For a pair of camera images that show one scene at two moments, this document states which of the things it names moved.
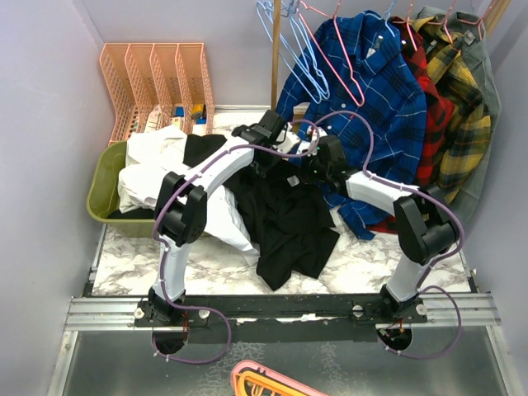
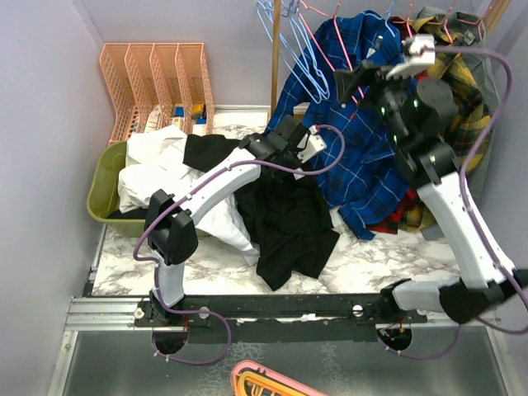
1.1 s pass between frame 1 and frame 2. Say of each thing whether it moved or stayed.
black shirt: stayed
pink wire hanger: stayed
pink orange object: stayed
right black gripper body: moved
